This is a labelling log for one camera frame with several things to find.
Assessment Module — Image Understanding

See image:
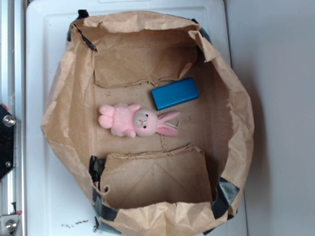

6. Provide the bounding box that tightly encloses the pink plush bunny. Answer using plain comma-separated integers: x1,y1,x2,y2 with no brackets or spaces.
98,104,180,138

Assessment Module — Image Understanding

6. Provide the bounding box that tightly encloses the blue rectangular block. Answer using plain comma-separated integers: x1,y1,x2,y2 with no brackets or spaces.
151,78,199,111

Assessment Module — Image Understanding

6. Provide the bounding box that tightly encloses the brown paper bag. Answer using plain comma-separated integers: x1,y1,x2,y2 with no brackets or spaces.
41,11,254,236

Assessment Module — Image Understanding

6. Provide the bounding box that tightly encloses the white plastic tray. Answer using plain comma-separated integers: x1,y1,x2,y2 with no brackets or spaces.
25,0,249,236

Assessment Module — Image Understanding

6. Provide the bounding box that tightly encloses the black metal bracket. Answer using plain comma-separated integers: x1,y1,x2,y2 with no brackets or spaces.
0,104,16,180

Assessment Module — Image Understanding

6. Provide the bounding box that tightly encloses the aluminium frame rail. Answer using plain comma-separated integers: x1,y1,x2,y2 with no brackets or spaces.
0,0,27,236

